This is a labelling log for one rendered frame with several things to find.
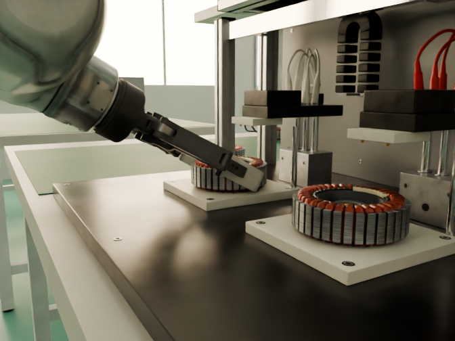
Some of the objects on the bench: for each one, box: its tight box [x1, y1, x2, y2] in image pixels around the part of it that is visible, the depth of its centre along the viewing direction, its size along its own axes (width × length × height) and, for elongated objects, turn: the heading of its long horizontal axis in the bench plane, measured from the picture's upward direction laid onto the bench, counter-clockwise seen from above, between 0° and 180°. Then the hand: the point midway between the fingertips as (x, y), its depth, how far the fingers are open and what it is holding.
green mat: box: [14, 136, 280, 196], centre depth 120 cm, size 94×61×1 cm, turn 120°
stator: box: [292, 183, 411, 246], centre depth 43 cm, size 11×11×4 cm
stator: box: [191, 155, 267, 192], centre depth 63 cm, size 11×11×4 cm
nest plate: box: [246, 214, 455, 286], centre depth 43 cm, size 15×15×1 cm
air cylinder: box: [399, 169, 452, 229], centre depth 50 cm, size 5×8×6 cm
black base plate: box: [52, 162, 455, 341], centre depth 54 cm, size 47×64×2 cm
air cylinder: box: [279, 147, 332, 187], centre depth 70 cm, size 5×8×6 cm
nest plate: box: [163, 178, 300, 211], centre depth 64 cm, size 15×15×1 cm
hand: (227, 170), depth 63 cm, fingers closed on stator, 11 cm apart
